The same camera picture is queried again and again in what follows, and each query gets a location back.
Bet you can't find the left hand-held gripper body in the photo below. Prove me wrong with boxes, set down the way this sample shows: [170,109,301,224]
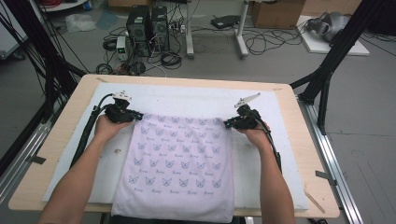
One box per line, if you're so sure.
[104,91,136,124]

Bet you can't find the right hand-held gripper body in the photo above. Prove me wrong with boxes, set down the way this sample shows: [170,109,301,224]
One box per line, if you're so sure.
[232,92,262,130]

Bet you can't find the lavender t-shirt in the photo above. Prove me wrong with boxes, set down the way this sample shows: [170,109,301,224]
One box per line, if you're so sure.
[110,113,235,224]

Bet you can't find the person's right hand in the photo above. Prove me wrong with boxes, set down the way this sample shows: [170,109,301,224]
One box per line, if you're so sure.
[236,125,271,154]

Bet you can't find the person's left hand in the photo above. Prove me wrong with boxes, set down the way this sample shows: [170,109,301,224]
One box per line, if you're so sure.
[93,114,134,145]

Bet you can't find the white foam grid mat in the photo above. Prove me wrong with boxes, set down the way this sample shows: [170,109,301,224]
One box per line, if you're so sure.
[41,82,309,210]

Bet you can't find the white bench power supply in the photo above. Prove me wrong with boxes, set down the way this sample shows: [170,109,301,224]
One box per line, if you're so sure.
[116,35,130,62]

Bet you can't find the wide black computer tower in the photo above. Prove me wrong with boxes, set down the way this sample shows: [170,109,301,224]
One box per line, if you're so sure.
[125,5,152,58]

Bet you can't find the white desk leg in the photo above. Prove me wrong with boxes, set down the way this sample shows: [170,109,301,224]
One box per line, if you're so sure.
[185,0,196,60]
[235,0,250,59]

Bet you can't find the narrow black computer tower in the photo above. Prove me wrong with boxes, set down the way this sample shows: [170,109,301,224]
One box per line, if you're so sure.
[150,5,171,52]

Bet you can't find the clear plastic bag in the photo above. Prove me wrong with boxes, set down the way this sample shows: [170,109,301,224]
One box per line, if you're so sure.
[64,13,98,34]

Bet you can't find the flat black device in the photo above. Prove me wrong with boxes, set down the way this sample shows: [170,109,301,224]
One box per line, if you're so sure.
[210,14,242,30]

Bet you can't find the white floor board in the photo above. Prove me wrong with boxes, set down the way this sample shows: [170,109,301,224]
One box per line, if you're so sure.
[297,15,371,57]

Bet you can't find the low cardboard box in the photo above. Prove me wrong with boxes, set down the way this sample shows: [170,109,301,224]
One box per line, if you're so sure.
[107,0,155,8]

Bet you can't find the large cardboard box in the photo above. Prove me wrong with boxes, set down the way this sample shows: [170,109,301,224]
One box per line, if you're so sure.
[251,0,306,30]

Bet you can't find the white round table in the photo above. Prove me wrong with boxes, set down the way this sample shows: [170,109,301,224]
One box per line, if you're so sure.
[38,0,90,13]

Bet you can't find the grey headset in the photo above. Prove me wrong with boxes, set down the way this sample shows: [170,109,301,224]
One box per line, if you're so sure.
[305,11,351,43]

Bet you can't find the white cabinet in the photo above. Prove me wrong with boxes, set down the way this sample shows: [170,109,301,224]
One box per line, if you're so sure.
[0,6,30,61]

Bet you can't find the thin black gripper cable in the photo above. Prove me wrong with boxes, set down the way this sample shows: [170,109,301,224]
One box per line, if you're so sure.
[254,110,283,174]

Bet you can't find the black sleeved gripper cable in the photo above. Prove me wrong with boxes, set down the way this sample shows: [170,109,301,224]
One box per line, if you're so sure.
[69,92,115,169]

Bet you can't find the coiled black cable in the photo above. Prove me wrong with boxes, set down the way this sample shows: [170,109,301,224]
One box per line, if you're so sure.
[160,50,183,70]

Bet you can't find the loose black floor cables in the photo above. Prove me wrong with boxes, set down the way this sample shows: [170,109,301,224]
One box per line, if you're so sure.
[242,27,304,57]

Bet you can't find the aluminium rail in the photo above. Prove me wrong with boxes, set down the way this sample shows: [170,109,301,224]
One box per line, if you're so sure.
[298,99,364,224]
[0,120,52,203]

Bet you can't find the black metal frame stand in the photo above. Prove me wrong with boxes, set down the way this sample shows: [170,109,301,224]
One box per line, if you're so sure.
[289,0,388,135]
[0,0,89,175]

